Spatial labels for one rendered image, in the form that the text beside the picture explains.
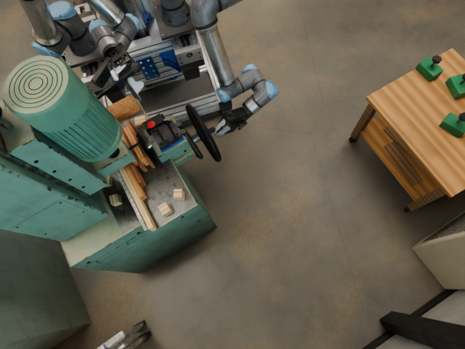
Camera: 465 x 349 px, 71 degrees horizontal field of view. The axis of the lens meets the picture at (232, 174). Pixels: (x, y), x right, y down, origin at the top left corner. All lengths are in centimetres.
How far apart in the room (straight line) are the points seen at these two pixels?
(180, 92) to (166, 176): 110
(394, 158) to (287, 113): 78
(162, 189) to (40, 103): 59
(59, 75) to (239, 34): 208
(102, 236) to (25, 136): 61
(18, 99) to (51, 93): 8
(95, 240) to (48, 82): 75
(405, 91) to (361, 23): 109
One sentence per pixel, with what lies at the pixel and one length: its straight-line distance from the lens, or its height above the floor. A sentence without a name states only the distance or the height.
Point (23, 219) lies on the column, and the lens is 125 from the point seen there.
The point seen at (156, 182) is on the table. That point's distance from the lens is 132.
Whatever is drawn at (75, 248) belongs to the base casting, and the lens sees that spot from 152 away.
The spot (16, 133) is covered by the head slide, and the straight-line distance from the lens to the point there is 102.
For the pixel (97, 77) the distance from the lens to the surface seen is 133.
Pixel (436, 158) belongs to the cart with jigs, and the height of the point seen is 53.
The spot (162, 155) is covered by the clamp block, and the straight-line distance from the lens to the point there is 129.
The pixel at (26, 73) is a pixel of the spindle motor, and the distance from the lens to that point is 98.
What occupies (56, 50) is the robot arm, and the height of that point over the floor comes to 99.
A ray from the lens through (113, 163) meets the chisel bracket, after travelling 127.
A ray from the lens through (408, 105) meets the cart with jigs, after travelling 197.
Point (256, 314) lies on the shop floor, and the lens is 211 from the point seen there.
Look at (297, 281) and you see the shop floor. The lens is 211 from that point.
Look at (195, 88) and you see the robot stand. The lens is 232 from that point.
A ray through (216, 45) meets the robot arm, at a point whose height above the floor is 106.
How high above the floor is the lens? 210
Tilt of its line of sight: 71 degrees down
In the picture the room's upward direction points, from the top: 15 degrees counter-clockwise
